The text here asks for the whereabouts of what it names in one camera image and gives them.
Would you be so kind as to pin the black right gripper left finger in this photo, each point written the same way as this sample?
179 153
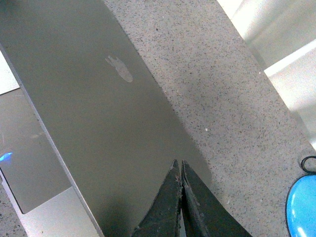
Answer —
163 217

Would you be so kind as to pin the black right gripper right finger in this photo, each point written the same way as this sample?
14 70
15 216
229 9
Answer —
204 215

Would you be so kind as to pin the grey laptop computer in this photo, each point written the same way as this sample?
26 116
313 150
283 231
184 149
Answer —
107 116

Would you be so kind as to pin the blue round lamp base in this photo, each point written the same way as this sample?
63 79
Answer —
301 207

